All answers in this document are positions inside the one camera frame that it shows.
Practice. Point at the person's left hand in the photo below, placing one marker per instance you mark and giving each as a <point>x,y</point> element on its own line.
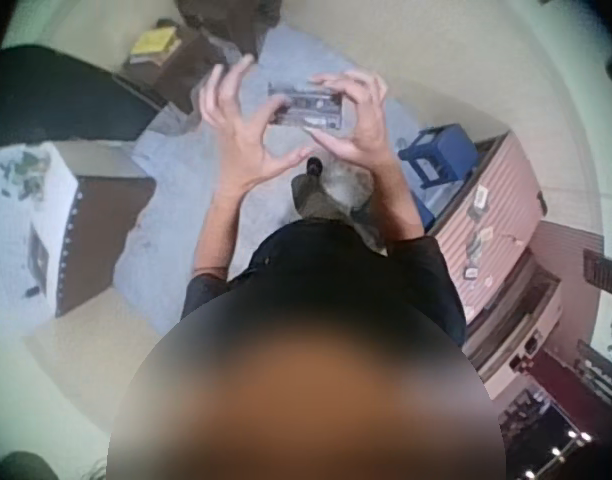
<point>236,150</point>

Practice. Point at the person's right hand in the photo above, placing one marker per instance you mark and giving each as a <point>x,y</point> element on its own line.
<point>371,135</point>

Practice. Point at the clear cassette tape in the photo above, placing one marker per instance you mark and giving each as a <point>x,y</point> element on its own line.
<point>311,106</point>

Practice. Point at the blue plastic stool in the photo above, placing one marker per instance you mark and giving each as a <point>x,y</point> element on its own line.
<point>436,155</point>

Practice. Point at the person's legs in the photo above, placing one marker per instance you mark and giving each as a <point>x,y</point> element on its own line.
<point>331,195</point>

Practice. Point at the light blue rug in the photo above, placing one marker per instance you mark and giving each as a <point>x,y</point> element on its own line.
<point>186,210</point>

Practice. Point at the dark brown side table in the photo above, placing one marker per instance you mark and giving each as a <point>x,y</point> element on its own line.
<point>181,70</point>

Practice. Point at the dark brown furniture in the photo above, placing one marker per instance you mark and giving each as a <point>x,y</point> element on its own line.
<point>226,22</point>

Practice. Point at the yellow book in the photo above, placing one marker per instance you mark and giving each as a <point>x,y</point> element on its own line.
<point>153,41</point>

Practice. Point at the pink ribbed suitcase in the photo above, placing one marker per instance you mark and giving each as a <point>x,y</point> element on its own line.
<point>486,215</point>

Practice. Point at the black sofa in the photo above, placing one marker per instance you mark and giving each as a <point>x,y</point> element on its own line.
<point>61,95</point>

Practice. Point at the brown studded box white top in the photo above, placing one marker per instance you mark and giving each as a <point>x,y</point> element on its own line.
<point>61,225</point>

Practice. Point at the dark red cabinet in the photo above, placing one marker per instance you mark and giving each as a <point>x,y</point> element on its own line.
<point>561,400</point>

